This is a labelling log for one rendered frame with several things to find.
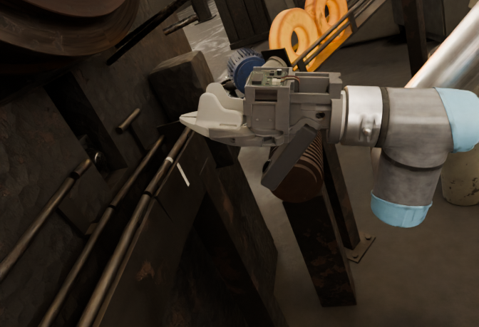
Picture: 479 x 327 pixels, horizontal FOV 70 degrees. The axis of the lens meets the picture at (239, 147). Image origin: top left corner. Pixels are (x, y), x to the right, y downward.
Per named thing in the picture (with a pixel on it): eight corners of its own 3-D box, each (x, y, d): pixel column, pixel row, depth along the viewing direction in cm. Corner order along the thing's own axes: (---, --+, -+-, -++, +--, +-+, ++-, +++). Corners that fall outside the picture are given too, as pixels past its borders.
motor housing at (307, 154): (316, 317, 98) (256, 166, 75) (316, 256, 117) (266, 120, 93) (364, 315, 94) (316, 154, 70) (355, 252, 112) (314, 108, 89)
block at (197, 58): (192, 175, 76) (140, 75, 65) (202, 156, 83) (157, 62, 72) (237, 166, 72) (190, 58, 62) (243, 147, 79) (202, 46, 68)
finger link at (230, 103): (183, 78, 48) (248, 80, 47) (188, 116, 51) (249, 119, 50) (175, 86, 46) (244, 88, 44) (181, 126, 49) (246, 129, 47)
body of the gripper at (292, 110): (248, 65, 46) (341, 67, 44) (250, 122, 51) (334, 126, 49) (238, 87, 40) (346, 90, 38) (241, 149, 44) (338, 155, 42)
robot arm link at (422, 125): (472, 172, 40) (499, 105, 36) (374, 165, 42) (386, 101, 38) (450, 137, 47) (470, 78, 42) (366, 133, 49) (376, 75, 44)
